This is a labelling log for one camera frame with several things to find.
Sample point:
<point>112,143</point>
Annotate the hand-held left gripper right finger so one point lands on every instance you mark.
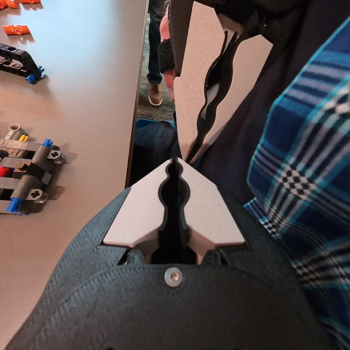
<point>210,216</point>

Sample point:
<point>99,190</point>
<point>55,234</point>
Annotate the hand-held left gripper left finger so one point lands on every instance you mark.
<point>136,218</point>

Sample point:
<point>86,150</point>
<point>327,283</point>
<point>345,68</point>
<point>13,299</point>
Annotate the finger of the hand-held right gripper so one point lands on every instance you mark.
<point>197,54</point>
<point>246,68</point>

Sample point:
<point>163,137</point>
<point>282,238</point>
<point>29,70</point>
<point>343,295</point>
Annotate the multicoloured lego assembly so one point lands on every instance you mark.
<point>24,175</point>

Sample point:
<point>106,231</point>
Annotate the orange lego connector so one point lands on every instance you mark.
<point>31,1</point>
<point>8,3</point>
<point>15,30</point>

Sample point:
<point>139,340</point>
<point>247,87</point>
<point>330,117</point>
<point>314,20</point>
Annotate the person's right hand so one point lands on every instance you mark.
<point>165,27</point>

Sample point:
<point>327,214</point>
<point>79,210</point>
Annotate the person's blue jeans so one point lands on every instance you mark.
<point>153,153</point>

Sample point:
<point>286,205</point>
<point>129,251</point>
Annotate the blue chair seat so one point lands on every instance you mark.
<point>153,122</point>

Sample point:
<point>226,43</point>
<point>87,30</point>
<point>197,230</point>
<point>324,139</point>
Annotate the blue plaid shirt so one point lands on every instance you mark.
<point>306,164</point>

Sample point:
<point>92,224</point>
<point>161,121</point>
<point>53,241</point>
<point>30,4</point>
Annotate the black lego frame blue pins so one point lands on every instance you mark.
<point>19,61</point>

